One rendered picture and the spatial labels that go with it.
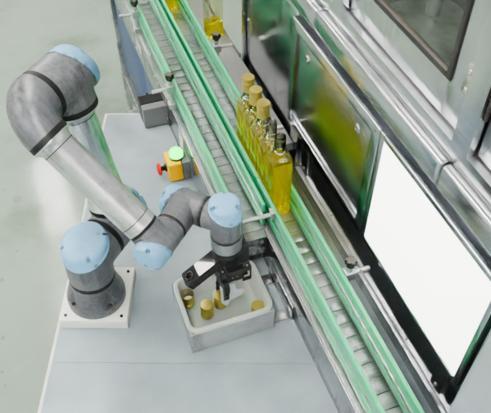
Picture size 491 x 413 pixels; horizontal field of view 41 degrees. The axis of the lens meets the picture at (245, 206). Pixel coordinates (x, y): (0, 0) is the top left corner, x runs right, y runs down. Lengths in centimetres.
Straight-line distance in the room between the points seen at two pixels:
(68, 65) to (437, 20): 74
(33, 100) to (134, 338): 68
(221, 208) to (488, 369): 94
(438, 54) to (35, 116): 78
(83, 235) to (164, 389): 42
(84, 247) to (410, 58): 85
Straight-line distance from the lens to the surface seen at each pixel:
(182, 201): 148
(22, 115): 138
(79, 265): 160
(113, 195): 139
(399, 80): 135
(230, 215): 143
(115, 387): 168
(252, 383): 166
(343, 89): 153
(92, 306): 171
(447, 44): 123
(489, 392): 60
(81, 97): 146
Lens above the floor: 222
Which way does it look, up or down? 48 degrees down
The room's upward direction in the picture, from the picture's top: straight up
